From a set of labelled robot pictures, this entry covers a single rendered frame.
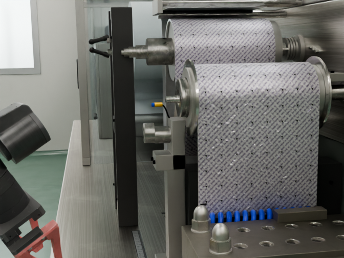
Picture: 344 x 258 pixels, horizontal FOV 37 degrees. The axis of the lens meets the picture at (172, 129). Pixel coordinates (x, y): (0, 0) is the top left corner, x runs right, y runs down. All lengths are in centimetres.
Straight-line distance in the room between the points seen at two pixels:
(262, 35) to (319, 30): 13
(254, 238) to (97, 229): 53
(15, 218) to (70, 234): 57
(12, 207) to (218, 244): 31
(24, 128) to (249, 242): 40
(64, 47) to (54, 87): 51
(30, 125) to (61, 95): 579
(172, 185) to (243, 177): 15
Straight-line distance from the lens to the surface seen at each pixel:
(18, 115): 72
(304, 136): 101
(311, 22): 127
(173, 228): 107
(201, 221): 90
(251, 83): 96
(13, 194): 73
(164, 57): 120
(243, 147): 97
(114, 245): 121
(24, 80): 653
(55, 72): 649
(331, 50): 117
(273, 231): 92
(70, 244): 123
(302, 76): 100
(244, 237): 89
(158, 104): 104
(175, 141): 101
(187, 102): 96
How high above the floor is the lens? 135
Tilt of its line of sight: 9 degrees down
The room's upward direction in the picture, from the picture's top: 1 degrees counter-clockwise
